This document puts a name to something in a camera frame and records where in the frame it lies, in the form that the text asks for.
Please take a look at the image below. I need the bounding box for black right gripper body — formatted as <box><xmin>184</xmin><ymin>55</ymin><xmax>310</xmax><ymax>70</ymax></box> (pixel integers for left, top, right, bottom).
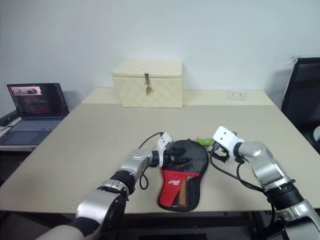
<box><xmin>214</xmin><ymin>142</ymin><xmax>231</xmax><ymax>165</ymax></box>

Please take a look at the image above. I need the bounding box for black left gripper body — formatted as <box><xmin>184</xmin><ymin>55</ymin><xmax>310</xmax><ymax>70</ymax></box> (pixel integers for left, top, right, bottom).
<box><xmin>162</xmin><ymin>146</ymin><xmax>176</xmax><ymax>169</ymax></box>

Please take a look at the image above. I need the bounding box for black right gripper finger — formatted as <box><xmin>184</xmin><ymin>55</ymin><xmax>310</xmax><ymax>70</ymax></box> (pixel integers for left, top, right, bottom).
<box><xmin>210</xmin><ymin>147</ymin><xmax>221</xmax><ymax>161</ymax></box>

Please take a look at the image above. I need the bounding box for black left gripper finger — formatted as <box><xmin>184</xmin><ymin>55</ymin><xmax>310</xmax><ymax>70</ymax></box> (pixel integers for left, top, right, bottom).
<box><xmin>172</xmin><ymin>156</ymin><xmax>193</xmax><ymax>167</ymax></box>
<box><xmin>171</xmin><ymin>146</ymin><xmax>186</xmax><ymax>158</ymax></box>

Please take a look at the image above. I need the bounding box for green plush keychain charm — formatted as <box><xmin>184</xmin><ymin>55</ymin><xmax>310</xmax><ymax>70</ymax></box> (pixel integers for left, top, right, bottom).
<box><xmin>195</xmin><ymin>136</ymin><xmax>215</xmax><ymax>147</ymax></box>

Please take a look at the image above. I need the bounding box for black red paddle case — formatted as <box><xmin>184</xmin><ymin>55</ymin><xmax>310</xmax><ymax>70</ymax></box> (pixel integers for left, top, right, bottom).
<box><xmin>157</xmin><ymin>137</ymin><xmax>210</xmax><ymax>212</ymax></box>

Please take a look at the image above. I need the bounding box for white power socket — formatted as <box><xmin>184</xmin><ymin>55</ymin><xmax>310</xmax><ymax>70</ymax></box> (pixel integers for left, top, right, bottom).
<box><xmin>226</xmin><ymin>89</ymin><xmax>249</xmax><ymax>102</ymax></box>

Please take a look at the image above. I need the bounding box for cream lidded storage box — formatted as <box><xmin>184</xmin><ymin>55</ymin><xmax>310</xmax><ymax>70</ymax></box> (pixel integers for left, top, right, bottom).
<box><xmin>111</xmin><ymin>59</ymin><xmax>185</xmax><ymax>110</ymax></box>

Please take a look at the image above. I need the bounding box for brass padlock with hasp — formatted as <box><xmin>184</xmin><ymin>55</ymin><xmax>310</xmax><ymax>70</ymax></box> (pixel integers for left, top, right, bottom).
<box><xmin>143</xmin><ymin>72</ymin><xmax>154</xmax><ymax>96</ymax></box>

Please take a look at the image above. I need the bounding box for black office chair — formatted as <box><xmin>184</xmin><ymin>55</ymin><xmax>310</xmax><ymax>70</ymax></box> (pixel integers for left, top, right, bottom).
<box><xmin>281</xmin><ymin>57</ymin><xmax>320</xmax><ymax>148</ymax></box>

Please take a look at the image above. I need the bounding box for open grey laptop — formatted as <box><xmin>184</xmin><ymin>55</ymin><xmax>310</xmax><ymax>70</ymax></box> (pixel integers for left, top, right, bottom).
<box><xmin>0</xmin><ymin>82</ymin><xmax>70</xmax><ymax>146</ymax></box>

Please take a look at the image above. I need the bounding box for white side desk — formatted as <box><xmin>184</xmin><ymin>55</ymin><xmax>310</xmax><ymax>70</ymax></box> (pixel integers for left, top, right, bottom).
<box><xmin>0</xmin><ymin>106</ymin><xmax>77</xmax><ymax>153</ymax></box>

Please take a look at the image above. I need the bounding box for black box with green light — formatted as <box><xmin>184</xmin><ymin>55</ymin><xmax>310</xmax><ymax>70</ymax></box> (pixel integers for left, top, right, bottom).
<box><xmin>0</xmin><ymin>111</ymin><xmax>20</xmax><ymax>127</ymax></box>

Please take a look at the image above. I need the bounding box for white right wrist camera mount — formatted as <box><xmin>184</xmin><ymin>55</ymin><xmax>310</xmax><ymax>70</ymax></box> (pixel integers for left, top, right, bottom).
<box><xmin>212</xmin><ymin>125</ymin><xmax>245</xmax><ymax>161</ymax></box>

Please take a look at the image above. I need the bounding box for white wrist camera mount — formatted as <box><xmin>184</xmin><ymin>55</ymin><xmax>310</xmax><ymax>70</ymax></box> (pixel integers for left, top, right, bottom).
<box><xmin>156</xmin><ymin>131</ymin><xmax>175</xmax><ymax>169</ymax></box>
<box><xmin>212</xmin><ymin>125</ymin><xmax>245</xmax><ymax>161</ymax></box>

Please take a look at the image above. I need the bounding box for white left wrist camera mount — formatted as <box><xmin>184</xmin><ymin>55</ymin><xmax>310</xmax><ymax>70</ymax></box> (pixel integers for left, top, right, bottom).
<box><xmin>156</xmin><ymin>131</ymin><xmax>175</xmax><ymax>169</ymax></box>

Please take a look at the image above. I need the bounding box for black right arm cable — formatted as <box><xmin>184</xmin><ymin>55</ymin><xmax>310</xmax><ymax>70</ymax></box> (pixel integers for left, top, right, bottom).
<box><xmin>209</xmin><ymin>149</ymin><xmax>277</xmax><ymax>222</ymax></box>

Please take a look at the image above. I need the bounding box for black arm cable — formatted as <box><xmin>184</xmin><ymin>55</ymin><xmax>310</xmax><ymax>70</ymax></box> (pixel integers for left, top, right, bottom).
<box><xmin>209</xmin><ymin>149</ymin><xmax>277</xmax><ymax>222</ymax></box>
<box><xmin>138</xmin><ymin>131</ymin><xmax>165</xmax><ymax>190</ymax></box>

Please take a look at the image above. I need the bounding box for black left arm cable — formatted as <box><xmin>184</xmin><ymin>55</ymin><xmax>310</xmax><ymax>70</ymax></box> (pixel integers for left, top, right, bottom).
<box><xmin>138</xmin><ymin>131</ymin><xmax>165</xmax><ymax>190</ymax></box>

